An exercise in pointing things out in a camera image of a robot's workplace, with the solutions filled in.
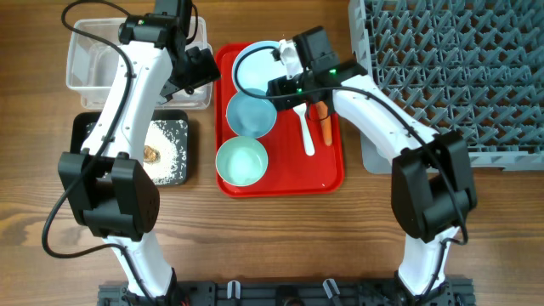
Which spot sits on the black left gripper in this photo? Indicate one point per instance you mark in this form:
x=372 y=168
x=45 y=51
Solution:
x=206 y=70

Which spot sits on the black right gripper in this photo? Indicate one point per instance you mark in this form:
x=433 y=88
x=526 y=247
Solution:
x=279 y=87

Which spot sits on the orange carrot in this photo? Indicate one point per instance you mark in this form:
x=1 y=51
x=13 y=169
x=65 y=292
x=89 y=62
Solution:
x=325 y=122

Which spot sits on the light blue rice bowl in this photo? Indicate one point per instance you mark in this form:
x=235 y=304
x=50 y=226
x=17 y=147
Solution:
x=249 y=116

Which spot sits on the white rice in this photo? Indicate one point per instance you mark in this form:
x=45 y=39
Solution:
x=130 y=139

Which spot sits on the brown mushroom piece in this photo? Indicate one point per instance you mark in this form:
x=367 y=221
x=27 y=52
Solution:
x=151 y=155

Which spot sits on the mint green bowl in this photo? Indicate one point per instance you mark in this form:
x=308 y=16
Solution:
x=241 y=161

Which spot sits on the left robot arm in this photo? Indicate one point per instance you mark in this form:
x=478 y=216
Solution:
x=105 y=182

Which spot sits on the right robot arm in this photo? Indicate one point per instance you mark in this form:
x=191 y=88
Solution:
x=432 y=180

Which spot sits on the grey dishwasher rack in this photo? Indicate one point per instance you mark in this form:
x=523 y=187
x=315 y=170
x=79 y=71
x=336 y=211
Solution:
x=475 y=67

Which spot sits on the white plastic spoon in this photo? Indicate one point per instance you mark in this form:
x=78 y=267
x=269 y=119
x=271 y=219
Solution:
x=308 y=145

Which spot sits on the light blue plate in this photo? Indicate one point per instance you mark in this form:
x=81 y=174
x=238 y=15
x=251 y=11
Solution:
x=257 y=69

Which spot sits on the black square bin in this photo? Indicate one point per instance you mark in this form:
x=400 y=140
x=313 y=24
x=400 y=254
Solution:
x=168 y=132

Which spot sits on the red plastic tray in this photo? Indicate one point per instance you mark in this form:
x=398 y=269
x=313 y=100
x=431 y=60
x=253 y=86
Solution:
x=290 y=171

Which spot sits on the clear plastic bin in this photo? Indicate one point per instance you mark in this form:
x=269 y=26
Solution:
x=91 y=68

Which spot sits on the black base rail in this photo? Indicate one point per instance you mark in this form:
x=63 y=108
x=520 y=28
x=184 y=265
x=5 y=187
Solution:
x=455 y=291

